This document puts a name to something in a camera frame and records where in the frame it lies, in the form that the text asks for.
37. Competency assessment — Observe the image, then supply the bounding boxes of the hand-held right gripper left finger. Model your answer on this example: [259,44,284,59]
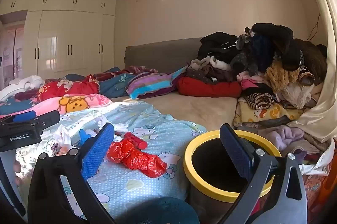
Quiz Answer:
[28,123,116,224]

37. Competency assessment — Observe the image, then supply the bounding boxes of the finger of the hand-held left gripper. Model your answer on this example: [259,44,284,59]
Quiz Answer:
[30,110,61,132]
[0,111,37,126]

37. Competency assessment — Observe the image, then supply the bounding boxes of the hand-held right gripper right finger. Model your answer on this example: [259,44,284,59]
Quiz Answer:
[216,123,308,224]

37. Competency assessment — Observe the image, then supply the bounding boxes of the white tissue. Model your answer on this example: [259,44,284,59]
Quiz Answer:
[51,124,75,156]

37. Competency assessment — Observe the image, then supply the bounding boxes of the yellow rimmed trash bin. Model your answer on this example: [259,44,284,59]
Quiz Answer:
[183,130,283,224]

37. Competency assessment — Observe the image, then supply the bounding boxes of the red plastic bag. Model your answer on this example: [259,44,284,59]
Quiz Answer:
[107,139,167,178]

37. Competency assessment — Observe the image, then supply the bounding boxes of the red cylindrical tube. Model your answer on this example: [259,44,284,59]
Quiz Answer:
[124,132,148,150]

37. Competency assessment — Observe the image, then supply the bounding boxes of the person's left hand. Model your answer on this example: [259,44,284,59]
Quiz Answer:
[13,160,24,186]

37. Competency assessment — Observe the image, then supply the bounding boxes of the blue plastic scrap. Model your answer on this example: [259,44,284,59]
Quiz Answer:
[79,129,91,145]

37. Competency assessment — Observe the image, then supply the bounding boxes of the pink cartoon blanket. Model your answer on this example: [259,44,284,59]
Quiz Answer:
[0,94,114,119]

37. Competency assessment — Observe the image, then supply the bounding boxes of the white cloth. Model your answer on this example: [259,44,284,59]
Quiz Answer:
[0,75,45,101]
[300,140,336,177]

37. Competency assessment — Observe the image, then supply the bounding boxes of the grey cloth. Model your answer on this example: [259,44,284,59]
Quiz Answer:
[241,116,290,130]

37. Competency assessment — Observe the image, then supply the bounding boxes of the red floral blanket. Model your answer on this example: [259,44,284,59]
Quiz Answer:
[14,75,100,102]

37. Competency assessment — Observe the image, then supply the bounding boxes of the lilac cloth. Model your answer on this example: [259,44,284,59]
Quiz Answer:
[261,125,306,151]

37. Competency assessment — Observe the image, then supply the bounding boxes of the beige bed sheet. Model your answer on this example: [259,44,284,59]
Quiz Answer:
[113,91,239,132]

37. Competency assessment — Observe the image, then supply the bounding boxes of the yellow cartoon blanket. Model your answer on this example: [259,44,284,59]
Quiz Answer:
[233,100,308,127]

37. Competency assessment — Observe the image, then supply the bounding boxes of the pink patterned door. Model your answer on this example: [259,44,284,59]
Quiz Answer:
[0,24,25,88]

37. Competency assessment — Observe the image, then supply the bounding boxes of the blue leaf print blanket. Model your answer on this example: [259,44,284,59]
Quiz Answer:
[64,66,136,99]

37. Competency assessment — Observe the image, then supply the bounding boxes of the red folded garment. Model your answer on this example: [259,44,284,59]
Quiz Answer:
[176,77,243,98]

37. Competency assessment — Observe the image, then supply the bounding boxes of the light blue cat print quilt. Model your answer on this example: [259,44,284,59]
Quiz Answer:
[16,101,208,216]

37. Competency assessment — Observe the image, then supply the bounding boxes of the cream wardrobe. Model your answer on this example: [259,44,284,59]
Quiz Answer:
[0,0,116,73]

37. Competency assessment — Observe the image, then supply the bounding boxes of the orange patterned cloth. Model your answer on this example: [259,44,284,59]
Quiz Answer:
[303,161,337,214]

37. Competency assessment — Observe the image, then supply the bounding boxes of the striped purple blue pillow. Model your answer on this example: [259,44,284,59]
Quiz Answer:
[126,66,187,100]

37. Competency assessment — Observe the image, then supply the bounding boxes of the teal cloth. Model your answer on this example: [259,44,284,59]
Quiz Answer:
[147,197,201,224]

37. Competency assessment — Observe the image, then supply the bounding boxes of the cream curtain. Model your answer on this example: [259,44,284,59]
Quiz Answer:
[287,0,337,143]

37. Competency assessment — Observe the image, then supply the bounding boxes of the dark red patterned blanket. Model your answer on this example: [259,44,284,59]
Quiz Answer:
[95,65,158,81]

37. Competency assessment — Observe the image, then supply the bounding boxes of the pile of clothes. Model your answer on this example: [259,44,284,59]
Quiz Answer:
[184,23,328,135]

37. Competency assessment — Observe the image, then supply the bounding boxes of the grey headboard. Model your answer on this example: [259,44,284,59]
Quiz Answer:
[124,38,203,74]

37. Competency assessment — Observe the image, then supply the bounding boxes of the black wall cable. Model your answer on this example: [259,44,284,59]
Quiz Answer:
[308,13,321,41]

